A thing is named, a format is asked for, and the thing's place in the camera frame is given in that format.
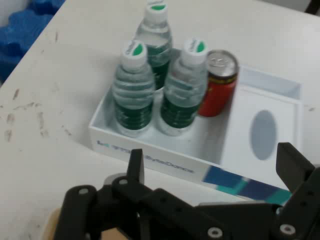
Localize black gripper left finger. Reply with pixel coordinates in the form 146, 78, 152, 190
58, 148, 233, 240

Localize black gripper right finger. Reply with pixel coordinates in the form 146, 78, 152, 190
271, 141, 320, 240

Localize water bottle green label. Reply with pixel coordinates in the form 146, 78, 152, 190
111, 39, 156, 138
157, 37, 210, 137
133, 0, 173, 92

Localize white and blue cardboard box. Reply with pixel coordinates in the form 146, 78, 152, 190
87, 48, 305, 205

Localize white insert with oval hole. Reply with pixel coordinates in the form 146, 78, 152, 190
219, 86, 301, 191

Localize red drink can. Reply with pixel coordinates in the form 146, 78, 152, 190
197, 49, 240, 118

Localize blue foam mat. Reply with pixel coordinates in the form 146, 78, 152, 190
28, 0, 66, 15
0, 9, 60, 85

